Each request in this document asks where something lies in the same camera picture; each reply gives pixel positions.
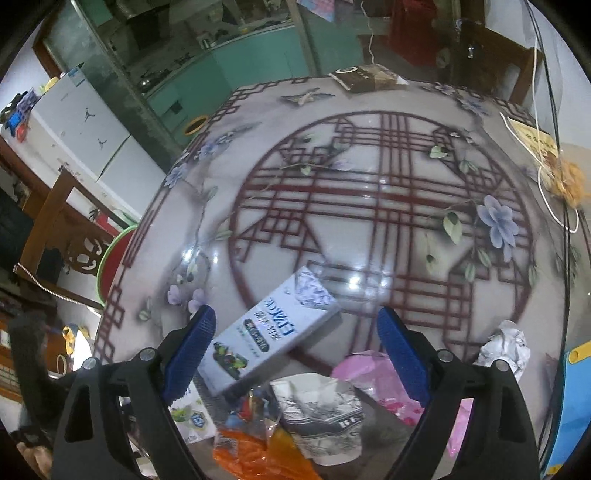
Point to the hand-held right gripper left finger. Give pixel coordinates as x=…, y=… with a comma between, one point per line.
x=191, y=355

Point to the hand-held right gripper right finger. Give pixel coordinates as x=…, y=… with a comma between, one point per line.
x=401, y=360

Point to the pink plastic bag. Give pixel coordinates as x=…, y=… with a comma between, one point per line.
x=369, y=374

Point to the grey toothpaste box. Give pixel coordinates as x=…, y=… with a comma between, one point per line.
x=272, y=327

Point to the white blue milk carton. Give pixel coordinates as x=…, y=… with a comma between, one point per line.
x=194, y=415

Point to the colourful candy wrapper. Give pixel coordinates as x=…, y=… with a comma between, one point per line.
x=251, y=408

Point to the printed paper cup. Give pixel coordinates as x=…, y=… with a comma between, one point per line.
x=323, y=420

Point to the crumpled white paper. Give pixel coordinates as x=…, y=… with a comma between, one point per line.
x=505, y=348

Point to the yellow cartoon toy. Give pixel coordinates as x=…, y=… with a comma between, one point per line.
x=76, y=341

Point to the red stool green rim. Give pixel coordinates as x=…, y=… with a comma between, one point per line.
x=113, y=267

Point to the orange plastic wrapper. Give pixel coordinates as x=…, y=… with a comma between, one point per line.
x=258, y=454

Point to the dark blurred object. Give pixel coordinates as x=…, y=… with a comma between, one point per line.
x=30, y=378

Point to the carved wooden chair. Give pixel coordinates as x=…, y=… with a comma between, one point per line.
x=60, y=240

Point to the blue plastic toy tray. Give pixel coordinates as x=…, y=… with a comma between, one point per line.
x=575, y=406

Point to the green yellow-rimmed bin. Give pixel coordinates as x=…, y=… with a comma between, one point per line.
x=197, y=125

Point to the white refrigerator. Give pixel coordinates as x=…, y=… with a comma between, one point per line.
x=87, y=134

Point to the tan fuzzy cloth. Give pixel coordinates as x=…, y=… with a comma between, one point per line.
x=572, y=182

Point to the yellow paper packet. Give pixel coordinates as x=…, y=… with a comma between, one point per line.
x=535, y=143

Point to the brown flat packet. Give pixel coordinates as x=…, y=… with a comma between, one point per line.
x=367, y=78

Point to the teal cabinets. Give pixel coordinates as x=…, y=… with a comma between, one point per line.
x=240, y=64

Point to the blue red toys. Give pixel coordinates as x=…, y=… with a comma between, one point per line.
x=18, y=115

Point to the blue white box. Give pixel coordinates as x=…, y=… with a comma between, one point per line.
x=73, y=78

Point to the plain wooden chair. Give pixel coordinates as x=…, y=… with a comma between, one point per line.
x=503, y=60

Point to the red cloth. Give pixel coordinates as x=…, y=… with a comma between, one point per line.
x=413, y=32

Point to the pink blue checked cloth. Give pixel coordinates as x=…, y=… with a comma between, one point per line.
x=318, y=8

